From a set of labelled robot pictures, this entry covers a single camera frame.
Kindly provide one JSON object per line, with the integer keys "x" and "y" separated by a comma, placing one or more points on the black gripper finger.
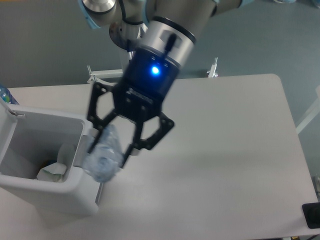
{"x": 99, "y": 89}
{"x": 165, "y": 126}

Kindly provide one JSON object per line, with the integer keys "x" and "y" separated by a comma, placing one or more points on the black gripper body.
{"x": 143, "y": 87}

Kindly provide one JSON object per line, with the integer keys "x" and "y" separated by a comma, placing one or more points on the clear plastic water bottle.
{"x": 103, "y": 163}

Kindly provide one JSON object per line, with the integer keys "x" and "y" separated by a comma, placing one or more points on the white paper tissue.
{"x": 52, "y": 173}

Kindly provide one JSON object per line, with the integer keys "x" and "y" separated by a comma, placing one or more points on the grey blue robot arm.
{"x": 161, "y": 34}

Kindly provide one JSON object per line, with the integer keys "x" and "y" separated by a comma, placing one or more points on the white open trash can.
{"x": 31, "y": 136}

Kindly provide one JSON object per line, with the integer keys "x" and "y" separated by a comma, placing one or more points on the blue snack wrapper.
{"x": 49, "y": 162}

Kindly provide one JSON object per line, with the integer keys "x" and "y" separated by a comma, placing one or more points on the blue bottle at left edge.
{"x": 6, "y": 96}

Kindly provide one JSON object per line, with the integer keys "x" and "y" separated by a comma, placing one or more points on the black device at table corner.
{"x": 311, "y": 213}

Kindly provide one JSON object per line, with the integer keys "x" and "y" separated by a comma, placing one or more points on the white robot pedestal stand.
{"x": 107, "y": 73}

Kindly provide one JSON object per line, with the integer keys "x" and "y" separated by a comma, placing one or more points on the white frame at right edge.
{"x": 309, "y": 114}

